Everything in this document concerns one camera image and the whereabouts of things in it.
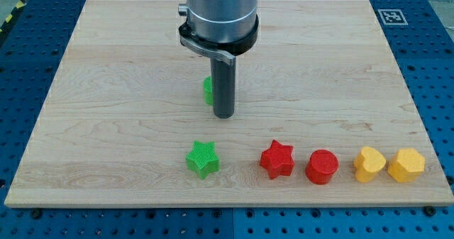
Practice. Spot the green circle block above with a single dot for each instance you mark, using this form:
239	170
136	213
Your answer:
208	92

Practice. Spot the black clamp ring with lever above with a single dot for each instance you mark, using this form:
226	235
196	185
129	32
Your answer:
223	52

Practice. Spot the yellow hexagon block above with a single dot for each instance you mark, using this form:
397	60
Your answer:
406	165

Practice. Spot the green star block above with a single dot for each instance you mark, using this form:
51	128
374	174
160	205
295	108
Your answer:
203	159

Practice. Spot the white fiducial marker tag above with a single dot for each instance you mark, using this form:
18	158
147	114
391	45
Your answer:
392	17

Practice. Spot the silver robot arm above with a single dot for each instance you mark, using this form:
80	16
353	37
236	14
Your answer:
220	30

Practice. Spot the red circle block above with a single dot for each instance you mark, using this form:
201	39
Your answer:
322	166

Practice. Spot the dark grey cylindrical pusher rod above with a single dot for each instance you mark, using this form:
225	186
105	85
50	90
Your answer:
223	79

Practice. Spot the yellow heart block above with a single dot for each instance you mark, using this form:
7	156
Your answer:
368	163

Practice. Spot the wooden board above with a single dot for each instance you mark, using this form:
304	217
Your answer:
127	103

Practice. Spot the red star block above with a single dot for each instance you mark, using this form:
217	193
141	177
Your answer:
277	160

